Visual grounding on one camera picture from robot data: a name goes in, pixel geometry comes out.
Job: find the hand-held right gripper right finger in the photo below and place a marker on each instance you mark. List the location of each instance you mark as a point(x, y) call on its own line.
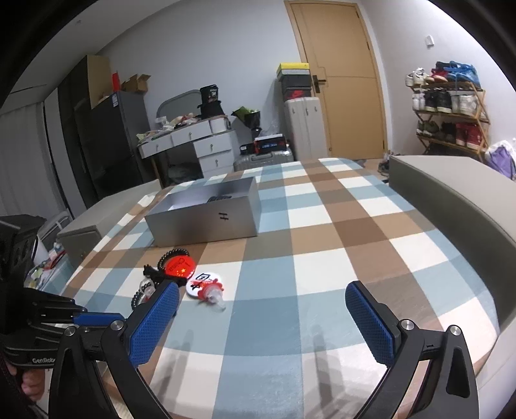
point(369, 322)

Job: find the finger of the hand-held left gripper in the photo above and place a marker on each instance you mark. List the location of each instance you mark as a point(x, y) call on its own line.
point(98, 318)
point(56, 301)

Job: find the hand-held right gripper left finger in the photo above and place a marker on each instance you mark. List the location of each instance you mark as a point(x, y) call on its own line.
point(155, 322)

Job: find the white round badge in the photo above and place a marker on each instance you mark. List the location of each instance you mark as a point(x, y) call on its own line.
point(197, 287)

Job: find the red round badge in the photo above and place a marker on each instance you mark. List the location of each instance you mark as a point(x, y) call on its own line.
point(179, 269)

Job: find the red and clear pendant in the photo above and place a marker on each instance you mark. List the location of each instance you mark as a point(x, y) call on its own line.
point(210, 293)

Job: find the grey rectangular box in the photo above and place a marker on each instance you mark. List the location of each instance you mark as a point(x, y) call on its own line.
point(209, 225)

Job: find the black accessory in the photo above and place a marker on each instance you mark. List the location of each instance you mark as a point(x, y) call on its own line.
point(219, 198)

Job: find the person's left hand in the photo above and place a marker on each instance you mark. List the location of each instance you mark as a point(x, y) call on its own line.
point(32, 386)

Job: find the floor clutter pile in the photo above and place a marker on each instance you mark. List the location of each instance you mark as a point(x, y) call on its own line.
point(50, 258)

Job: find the white curtain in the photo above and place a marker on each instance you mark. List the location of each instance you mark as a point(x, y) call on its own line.
point(32, 161)

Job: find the dark refrigerator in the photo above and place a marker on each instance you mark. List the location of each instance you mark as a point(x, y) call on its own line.
point(117, 141)

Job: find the pair of floor shoes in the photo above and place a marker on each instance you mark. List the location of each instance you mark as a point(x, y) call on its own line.
point(383, 163)

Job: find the dark wardrobe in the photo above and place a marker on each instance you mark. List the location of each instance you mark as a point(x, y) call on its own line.
point(74, 92)

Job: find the white desk with drawers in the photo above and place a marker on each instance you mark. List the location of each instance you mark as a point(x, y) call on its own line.
point(215, 147)

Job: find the tall flat cardboard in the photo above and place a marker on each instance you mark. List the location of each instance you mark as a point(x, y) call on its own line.
point(98, 78)

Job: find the grey flat suitcase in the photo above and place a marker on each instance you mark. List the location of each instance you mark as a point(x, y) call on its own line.
point(262, 160)

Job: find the red carton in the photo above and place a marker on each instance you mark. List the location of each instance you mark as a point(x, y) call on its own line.
point(116, 81)

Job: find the desk clutter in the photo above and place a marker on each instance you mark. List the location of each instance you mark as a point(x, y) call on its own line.
point(169, 125)

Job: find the black box with red stripe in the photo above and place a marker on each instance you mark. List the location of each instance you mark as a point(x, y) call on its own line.
point(270, 145)

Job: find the open cardboard box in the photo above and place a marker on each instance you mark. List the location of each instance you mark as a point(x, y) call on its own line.
point(136, 83)

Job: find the wooden door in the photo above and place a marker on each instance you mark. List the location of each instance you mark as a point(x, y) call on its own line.
point(346, 117)

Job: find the purple bag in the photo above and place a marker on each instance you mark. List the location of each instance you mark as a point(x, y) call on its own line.
point(502, 159)

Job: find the arched grey mirror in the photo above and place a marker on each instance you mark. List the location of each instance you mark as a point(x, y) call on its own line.
point(177, 102)

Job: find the black gift box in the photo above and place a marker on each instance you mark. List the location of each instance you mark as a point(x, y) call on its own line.
point(210, 102)

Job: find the red and black shoe box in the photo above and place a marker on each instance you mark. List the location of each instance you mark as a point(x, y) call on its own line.
point(296, 95)

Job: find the wooden shoe rack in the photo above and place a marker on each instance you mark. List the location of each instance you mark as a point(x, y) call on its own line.
point(481, 104)

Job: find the grey shoe box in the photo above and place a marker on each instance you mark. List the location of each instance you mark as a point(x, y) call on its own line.
point(296, 83)

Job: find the yellow and black shoe box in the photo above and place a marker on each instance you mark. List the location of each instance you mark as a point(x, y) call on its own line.
point(292, 68)

